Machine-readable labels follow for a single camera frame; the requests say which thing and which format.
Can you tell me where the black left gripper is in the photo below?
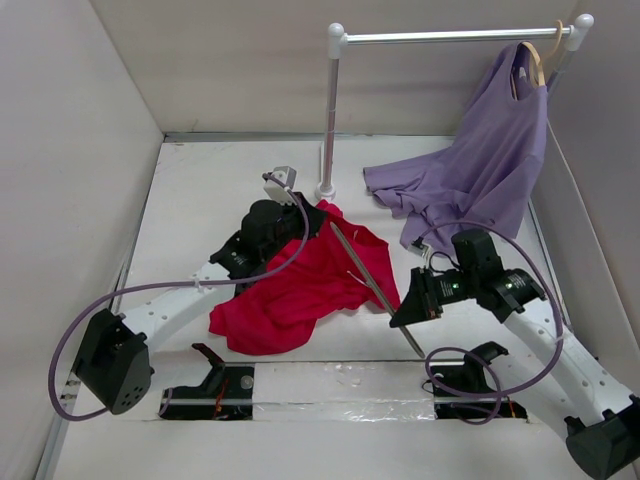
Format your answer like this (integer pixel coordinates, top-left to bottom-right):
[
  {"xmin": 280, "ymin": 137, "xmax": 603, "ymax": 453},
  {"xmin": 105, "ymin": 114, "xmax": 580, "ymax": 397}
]
[{"xmin": 261, "ymin": 192, "xmax": 326, "ymax": 263}]

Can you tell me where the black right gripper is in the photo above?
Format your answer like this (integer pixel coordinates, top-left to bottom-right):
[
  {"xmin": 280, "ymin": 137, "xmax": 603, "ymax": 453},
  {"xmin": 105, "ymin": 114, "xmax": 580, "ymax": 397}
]
[{"xmin": 389, "ymin": 265, "xmax": 478, "ymax": 327}]

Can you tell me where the red t-shirt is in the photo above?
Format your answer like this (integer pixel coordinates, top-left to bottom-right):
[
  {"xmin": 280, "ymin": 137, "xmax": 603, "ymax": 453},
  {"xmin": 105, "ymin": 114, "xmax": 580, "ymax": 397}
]
[{"xmin": 209, "ymin": 201, "xmax": 400, "ymax": 356}]

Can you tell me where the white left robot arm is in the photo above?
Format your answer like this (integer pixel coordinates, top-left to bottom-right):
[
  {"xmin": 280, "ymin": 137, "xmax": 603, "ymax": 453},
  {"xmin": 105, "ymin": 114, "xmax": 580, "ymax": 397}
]
[{"xmin": 72, "ymin": 193, "xmax": 328, "ymax": 415}]

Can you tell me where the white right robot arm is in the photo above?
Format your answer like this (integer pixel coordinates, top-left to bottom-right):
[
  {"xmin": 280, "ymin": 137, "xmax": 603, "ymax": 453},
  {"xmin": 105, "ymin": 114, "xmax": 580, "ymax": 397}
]
[{"xmin": 390, "ymin": 222, "xmax": 639, "ymax": 479}]

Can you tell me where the purple t-shirt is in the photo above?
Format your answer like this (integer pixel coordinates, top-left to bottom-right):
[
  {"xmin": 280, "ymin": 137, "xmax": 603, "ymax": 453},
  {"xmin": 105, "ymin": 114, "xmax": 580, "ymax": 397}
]
[{"xmin": 363, "ymin": 42, "xmax": 548, "ymax": 253}]

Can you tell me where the wooden hanger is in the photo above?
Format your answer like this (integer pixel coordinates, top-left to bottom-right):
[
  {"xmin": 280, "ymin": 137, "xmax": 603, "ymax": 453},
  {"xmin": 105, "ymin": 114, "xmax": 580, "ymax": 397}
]
[{"xmin": 521, "ymin": 19, "xmax": 564, "ymax": 88}]

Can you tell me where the white metal clothes rack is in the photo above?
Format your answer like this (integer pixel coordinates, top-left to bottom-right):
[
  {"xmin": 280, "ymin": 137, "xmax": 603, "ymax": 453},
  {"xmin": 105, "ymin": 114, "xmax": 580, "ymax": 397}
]
[{"xmin": 315, "ymin": 13, "xmax": 595, "ymax": 200}]

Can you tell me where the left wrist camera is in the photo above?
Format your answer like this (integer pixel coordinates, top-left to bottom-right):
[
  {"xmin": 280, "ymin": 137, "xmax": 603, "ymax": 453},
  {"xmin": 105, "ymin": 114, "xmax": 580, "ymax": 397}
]
[{"xmin": 263, "ymin": 166, "xmax": 297, "ymax": 205}]

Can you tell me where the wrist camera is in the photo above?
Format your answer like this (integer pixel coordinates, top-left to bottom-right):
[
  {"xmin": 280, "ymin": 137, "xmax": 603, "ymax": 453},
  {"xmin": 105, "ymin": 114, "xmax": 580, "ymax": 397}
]
[
  {"xmin": 263, "ymin": 166, "xmax": 297, "ymax": 205},
  {"xmin": 408, "ymin": 237, "xmax": 431, "ymax": 254}
]

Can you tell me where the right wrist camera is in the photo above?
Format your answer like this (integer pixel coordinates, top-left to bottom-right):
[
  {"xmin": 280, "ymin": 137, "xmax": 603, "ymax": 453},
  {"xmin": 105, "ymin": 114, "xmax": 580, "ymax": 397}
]
[{"xmin": 408, "ymin": 237, "xmax": 431, "ymax": 254}]

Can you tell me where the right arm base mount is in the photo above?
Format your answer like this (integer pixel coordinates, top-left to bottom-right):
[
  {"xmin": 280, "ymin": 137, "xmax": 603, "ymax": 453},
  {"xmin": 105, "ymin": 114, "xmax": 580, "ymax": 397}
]
[{"xmin": 422, "ymin": 341, "xmax": 528, "ymax": 425}]

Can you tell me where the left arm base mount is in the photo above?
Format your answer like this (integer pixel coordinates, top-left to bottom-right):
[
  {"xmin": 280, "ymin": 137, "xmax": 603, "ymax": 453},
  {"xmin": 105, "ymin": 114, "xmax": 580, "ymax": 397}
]
[{"xmin": 158, "ymin": 343, "xmax": 255, "ymax": 421}]

